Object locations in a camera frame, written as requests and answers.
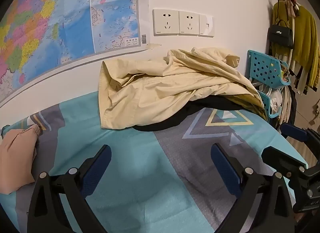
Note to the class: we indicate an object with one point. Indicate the teal plastic storage rack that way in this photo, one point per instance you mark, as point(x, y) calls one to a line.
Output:
point(260, 69)

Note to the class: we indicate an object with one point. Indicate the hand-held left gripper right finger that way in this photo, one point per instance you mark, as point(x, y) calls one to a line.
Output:
point(224, 170)

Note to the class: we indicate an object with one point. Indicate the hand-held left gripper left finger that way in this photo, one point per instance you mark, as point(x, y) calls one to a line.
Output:
point(98, 166)

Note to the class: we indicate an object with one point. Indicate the folded pink garment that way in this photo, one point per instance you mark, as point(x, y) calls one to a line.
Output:
point(16, 160)

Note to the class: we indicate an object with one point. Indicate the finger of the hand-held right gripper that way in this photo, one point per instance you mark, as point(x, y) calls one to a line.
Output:
point(293, 132)
point(282, 161)

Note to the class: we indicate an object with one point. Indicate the pink hanging ornament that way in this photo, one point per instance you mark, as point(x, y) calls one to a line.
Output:
point(290, 0)

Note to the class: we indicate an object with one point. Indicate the black handbag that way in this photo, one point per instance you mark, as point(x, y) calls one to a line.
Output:
point(280, 35)

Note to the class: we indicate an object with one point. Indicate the hanging yellow-green sweater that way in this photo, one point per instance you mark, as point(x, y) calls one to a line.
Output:
point(306, 37)

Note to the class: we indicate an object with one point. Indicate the white wall switch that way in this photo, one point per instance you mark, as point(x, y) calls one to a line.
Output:
point(206, 25)

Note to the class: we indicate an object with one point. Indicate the colourful wall map poster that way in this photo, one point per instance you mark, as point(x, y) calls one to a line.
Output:
point(50, 22)

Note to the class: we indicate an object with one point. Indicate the cream yellow shirt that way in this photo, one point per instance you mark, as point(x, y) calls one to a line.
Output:
point(160, 90)

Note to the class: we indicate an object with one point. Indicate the teal and grey bedsheet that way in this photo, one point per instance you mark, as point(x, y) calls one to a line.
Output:
point(140, 162)

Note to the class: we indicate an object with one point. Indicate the hanging beige clothes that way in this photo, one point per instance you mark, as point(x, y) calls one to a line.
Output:
point(286, 105)

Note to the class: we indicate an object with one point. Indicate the black garment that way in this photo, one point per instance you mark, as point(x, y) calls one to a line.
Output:
point(200, 109)

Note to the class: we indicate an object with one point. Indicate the white wall socket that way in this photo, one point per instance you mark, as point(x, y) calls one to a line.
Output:
point(166, 22)
point(189, 23)

